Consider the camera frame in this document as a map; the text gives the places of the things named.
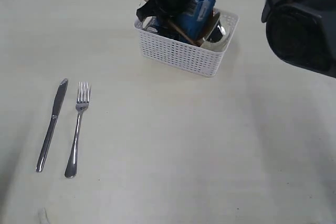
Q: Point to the blue snack packet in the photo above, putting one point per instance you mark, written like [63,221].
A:
[193,19]

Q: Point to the silver spoon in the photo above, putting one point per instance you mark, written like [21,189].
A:
[82,104]

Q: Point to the silver table knife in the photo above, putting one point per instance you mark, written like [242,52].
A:
[58,100]

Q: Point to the silver foil packet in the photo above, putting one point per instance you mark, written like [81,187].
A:
[152,29]

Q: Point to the grey ceramic bowl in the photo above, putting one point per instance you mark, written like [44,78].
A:
[212,27]

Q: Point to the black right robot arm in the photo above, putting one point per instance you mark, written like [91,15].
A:
[299,32]

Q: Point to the white perforated plastic basket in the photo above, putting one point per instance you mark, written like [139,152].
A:
[204,60]

